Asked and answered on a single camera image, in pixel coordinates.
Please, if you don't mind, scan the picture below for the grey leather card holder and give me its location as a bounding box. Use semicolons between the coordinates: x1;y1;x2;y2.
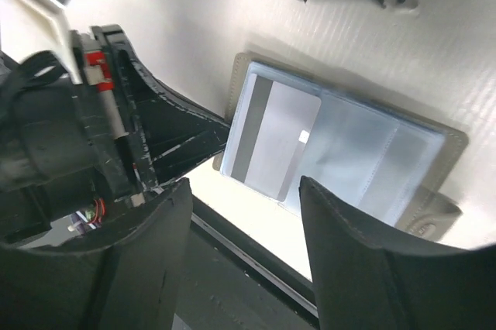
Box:
215;53;469;241

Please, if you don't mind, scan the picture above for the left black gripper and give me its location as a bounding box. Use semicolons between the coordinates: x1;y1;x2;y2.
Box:
1;25;229;245

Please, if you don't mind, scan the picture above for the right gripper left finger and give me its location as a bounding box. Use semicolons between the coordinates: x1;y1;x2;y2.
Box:
1;179;193;329

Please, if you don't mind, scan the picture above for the white magnetic stripe card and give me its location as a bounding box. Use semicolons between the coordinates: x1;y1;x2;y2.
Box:
228;75;321;202

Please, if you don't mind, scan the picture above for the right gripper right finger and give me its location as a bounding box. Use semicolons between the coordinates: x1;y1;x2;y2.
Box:
299;177;495;329

